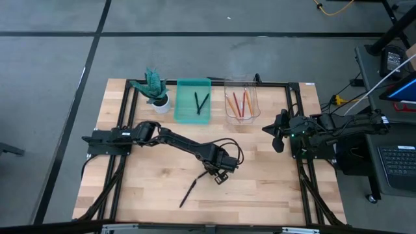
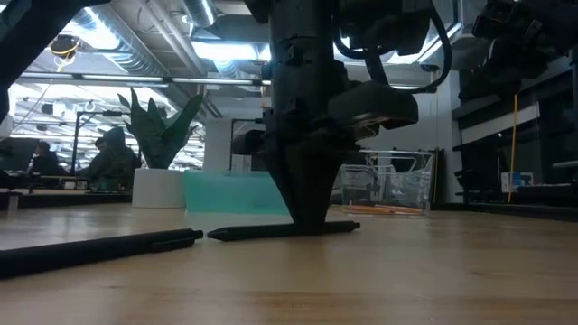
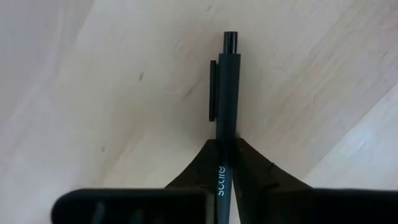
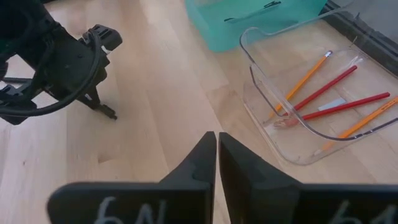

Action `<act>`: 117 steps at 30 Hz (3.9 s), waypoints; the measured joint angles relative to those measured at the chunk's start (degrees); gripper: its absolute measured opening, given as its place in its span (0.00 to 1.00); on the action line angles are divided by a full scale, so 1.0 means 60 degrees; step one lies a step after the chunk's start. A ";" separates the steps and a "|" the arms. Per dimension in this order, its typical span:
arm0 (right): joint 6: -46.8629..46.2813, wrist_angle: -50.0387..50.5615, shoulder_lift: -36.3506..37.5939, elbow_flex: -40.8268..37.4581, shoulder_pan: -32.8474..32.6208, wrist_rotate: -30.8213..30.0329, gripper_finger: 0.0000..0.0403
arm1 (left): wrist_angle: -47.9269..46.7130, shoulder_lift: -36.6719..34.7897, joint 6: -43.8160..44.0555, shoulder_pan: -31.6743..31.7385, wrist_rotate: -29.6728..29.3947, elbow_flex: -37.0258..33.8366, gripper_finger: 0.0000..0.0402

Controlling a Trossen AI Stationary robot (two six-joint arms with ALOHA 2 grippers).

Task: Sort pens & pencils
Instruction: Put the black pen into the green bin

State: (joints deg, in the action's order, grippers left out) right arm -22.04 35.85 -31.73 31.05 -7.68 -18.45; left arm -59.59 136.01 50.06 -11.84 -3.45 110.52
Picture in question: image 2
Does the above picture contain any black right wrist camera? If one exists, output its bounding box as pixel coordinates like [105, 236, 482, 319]
[471, 0, 545, 42]

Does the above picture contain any black pen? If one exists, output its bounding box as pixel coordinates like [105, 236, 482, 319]
[207, 219, 361, 243]
[0, 227, 205, 280]

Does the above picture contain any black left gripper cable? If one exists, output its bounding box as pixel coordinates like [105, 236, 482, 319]
[332, 0, 453, 95]

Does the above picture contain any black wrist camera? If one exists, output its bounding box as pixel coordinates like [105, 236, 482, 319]
[471, 0, 545, 42]
[328, 79, 420, 139]

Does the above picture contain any dark monitor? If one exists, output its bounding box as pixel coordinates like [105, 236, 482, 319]
[0, 137, 41, 172]

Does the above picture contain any background workbench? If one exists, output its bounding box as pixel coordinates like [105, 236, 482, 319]
[0, 187, 133, 211]

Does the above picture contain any person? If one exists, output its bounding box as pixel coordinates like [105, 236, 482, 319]
[80, 125, 142, 190]
[27, 140, 62, 177]

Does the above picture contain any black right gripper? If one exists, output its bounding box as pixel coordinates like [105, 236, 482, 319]
[459, 38, 550, 99]

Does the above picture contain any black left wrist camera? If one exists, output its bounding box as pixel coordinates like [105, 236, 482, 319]
[328, 79, 420, 139]

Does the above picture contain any white and blue box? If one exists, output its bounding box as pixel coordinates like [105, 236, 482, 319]
[499, 171, 535, 194]

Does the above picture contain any clear plastic bin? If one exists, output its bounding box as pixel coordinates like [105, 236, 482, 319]
[331, 149, 435, 218]

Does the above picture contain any white plant pot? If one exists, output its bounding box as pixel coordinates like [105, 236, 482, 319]
[131, 167, 188, 210]

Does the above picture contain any ceiling cable reel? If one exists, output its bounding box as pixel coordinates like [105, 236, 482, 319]
[49, 34, 81, 60]

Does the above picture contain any green snake plant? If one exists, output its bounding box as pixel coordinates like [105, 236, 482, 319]
[117, 87, 205, 171]

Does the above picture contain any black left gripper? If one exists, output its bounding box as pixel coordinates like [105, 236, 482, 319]
[246, 0, 362, 236]

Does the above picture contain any teal plastic bin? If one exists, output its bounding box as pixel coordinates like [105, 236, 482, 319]
[183, 170, 290, 216]

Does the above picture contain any long linear light bar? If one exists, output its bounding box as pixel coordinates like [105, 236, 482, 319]
[0, 70, 438, 95]

